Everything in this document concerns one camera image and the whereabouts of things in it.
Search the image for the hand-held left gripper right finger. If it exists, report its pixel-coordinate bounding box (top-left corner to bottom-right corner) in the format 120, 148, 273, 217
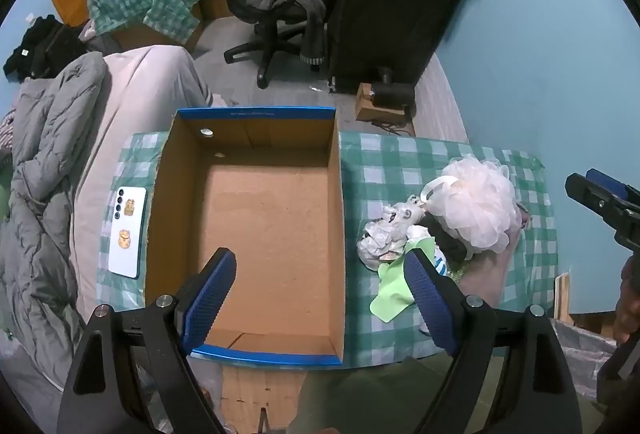
403, 249, 584, 434

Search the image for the white mesh bath loofah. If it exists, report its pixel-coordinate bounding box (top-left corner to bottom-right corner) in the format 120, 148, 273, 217
420, 154, 523, 255

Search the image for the pale pink mattress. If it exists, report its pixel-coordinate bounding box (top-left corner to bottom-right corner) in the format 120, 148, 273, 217
75, 45, 227, 315

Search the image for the light green cloth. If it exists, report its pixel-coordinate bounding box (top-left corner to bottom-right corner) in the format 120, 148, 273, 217
370, 237, 441, 322

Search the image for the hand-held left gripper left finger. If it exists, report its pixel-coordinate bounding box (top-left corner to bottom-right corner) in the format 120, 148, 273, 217
56, 248, 238, 434

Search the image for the white smartphone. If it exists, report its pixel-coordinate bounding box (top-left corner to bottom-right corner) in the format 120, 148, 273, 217
108, 185, 148, 279

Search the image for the crumpled white plastic bag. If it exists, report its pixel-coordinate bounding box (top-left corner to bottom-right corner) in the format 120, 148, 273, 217
357, 219, 448, 277

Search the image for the black sock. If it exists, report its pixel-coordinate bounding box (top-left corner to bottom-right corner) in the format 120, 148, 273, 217
422, 211, 473, 262

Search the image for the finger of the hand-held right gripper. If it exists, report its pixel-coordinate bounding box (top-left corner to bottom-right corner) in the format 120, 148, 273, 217
565, 168, 640, 227

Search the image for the black office chair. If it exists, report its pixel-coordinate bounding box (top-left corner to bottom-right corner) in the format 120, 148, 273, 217
223, 0, 328, 89

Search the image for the black bag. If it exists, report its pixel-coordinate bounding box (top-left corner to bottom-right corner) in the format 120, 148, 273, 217
2, 14, 90, 81

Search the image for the black device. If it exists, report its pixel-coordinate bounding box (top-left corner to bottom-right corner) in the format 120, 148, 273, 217
372, 67, 416, 108

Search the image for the olive cloth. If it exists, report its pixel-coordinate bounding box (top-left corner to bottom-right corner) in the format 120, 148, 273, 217
289, 356, 503, 434

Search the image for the grey quilt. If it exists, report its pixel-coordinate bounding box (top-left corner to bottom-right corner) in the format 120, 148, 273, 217
0, 52, 108, 377

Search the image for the cardboard box with blue rim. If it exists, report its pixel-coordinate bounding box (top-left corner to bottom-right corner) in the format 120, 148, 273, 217
144, 107, 347, 369

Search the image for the pale pink cloth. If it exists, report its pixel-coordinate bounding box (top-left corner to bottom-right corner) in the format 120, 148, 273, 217
457, 209, 532, 310

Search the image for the large cardboard box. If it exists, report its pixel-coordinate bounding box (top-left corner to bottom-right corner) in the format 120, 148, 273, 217
107, 0, 236, 51

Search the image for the green glitter scrub cloth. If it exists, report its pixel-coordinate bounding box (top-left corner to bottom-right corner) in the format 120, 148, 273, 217
440, 261, 472, 283

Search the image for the clear plastic sheet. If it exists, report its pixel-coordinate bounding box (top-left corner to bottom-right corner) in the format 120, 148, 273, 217
550, 318, 619, 401

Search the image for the wooden slat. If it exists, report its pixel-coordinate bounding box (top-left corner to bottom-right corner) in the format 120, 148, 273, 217
554, 271, 571, 323

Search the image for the green checked tablecloth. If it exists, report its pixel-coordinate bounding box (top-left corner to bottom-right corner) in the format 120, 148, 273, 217
95, 129, 558, 370

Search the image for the person's right hand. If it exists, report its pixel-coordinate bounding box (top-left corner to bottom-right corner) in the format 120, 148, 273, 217
614, 257, 640, 346

